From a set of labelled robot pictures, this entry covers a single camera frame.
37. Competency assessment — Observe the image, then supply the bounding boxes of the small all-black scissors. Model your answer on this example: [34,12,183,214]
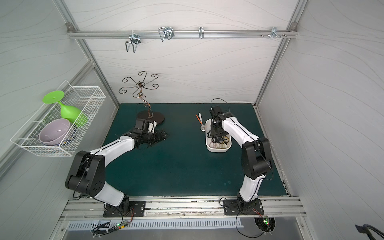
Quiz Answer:
[154,130,169,142]

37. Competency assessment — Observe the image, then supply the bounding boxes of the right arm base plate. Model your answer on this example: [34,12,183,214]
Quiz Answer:
[219,198,265,216]

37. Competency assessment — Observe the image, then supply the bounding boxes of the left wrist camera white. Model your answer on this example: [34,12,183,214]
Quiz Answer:
[147,121,157,133]

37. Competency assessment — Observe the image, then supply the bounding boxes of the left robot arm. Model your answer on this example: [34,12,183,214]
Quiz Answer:
[65,131,166,207]

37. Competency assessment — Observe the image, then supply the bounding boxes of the looped metal hook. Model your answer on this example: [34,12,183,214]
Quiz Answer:
[158,27,175,42]

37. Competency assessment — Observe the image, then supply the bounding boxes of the horizontal aluminium rail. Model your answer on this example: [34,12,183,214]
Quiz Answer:
[68,29,299,40]

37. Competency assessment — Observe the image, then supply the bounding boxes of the small flat metal hook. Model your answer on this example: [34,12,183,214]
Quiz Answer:
[198,27,204,39]

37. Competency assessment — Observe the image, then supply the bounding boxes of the white wire basket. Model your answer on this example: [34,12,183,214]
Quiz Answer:
[11,81,106,157]

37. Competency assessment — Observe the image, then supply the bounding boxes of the brown wire jewelry stand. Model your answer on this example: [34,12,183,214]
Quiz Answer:
[118,71,165,125]

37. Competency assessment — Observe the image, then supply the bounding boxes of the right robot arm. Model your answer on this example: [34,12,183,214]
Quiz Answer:
[210,106,273,208]

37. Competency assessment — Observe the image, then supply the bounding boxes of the right end metal hook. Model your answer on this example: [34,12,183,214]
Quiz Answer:
[260,27,287,39]

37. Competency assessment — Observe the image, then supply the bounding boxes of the purple bowl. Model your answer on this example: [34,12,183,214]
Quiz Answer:
[39,119,73,146]

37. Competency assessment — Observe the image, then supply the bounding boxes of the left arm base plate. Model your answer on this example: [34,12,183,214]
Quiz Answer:
[103,201,147,218]

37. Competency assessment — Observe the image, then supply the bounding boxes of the green plastic goblet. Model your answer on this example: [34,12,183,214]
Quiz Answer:
[43,91,88,128]

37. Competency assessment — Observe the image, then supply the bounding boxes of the white slotted cable duct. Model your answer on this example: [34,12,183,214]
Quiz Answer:
[67,218,244,231]

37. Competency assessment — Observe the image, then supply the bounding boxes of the metal spoon white handle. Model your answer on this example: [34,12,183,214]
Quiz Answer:
[198,113,206,132]

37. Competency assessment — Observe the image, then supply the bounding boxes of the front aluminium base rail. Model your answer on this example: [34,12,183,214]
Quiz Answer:
[60,196,307,221]

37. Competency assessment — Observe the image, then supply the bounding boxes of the double prong metal hook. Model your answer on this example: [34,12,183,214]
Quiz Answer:
[125,33,141,53]

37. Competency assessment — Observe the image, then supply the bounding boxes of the white storage box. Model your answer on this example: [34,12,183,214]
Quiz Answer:
[205,119,232,153]

